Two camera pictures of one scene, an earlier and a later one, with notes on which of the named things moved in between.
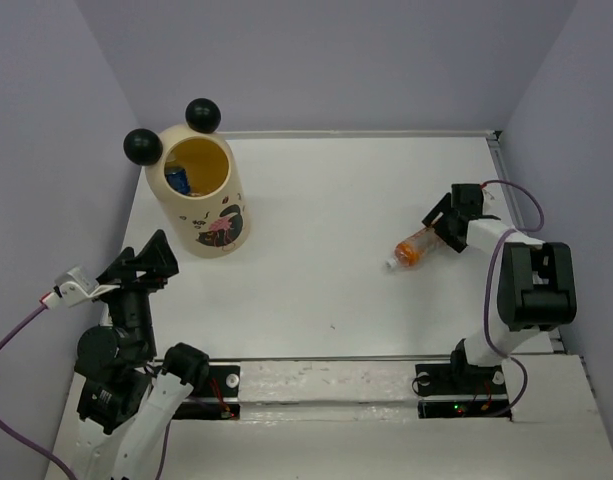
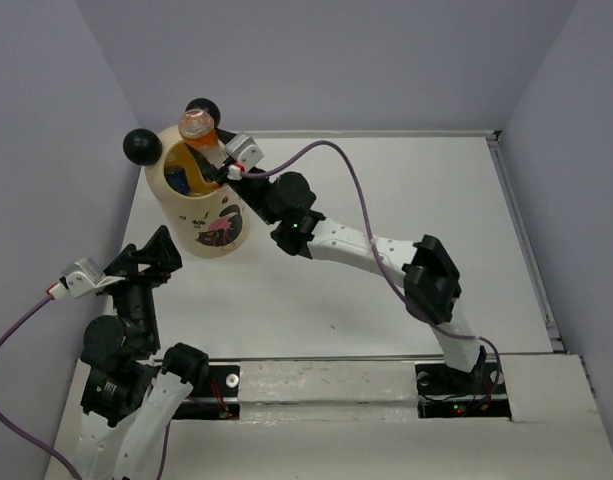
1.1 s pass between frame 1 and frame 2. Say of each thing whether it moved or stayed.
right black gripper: moved
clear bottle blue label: stayed
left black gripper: stayed
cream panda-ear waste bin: stayed
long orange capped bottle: moved
